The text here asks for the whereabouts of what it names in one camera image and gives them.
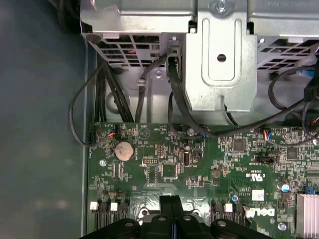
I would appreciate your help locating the green motherboard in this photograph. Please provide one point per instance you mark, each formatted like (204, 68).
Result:
(199, 174)

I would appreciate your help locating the round coin battery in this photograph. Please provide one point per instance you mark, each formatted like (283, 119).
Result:
(124, 150)

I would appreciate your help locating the RAM slot with black clips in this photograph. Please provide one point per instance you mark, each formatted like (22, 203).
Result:
(103, 207)
(123, 207)
(217, 207)
(238, 209)

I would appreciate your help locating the silver chipset heatsink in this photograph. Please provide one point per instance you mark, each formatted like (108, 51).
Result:
(307, 216)

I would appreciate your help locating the RAM slot with white clips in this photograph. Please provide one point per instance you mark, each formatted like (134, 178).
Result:
(228, 207)
(94, 206)
(113, 206)

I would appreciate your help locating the metal drive cage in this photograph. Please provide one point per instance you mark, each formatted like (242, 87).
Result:
(219, 87)

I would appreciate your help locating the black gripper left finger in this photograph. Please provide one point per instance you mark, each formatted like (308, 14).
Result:
(159, 229)

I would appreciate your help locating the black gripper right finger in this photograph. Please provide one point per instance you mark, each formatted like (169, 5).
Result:
(187, 229)

